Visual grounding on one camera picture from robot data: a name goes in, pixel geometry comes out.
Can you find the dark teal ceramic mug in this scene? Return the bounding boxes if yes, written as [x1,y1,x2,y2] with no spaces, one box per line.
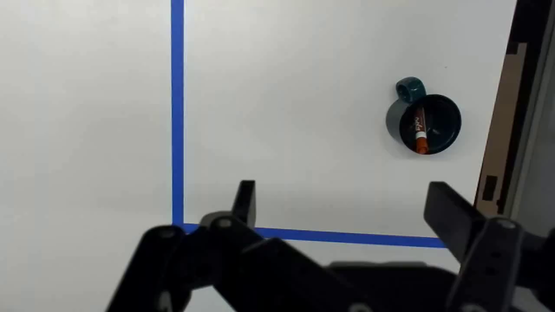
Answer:
[386,74,464,155]

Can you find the short blue tape strip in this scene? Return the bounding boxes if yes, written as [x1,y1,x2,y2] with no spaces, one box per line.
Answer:
[169,0,188,227]

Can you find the brown wooden board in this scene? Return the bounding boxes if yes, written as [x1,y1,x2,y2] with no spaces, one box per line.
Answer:
[474,41,530,218]

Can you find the orange dry erase marker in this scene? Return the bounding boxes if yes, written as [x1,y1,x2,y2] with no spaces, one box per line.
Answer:
[414,105,431,155]

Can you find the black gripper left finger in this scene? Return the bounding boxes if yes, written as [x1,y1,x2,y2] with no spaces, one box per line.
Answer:
[105,178,375,312]

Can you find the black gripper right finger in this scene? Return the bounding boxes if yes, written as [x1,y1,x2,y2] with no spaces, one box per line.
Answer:
[424,180,555,312]

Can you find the long blue tape strip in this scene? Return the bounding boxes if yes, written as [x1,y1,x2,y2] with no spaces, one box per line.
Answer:
[183,221,448,249]

